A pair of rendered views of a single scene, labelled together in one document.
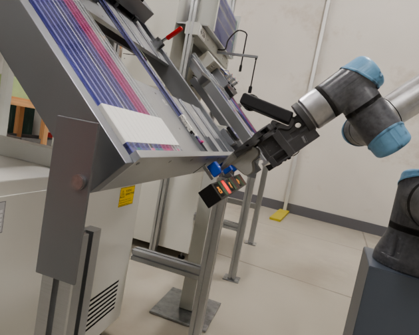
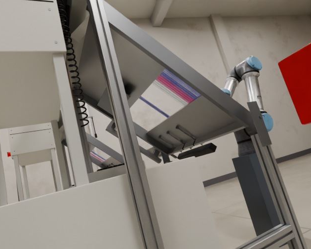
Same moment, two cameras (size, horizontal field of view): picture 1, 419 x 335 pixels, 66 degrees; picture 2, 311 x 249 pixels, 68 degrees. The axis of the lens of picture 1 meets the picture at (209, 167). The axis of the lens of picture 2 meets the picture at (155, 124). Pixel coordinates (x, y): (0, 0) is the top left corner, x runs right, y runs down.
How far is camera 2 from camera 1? 1.00 m
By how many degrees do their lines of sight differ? 45
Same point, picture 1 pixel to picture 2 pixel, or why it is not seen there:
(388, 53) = not seen: hidden behind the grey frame
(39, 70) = (220, 96)
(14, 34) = (209, 88)
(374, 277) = (252, 157)
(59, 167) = (254, 114)
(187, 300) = not seen: outside the picture
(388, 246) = (245, 148)
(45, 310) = (269, 156)
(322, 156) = not seen: hidden behind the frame
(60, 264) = (267, 140)
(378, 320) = (259, 171)
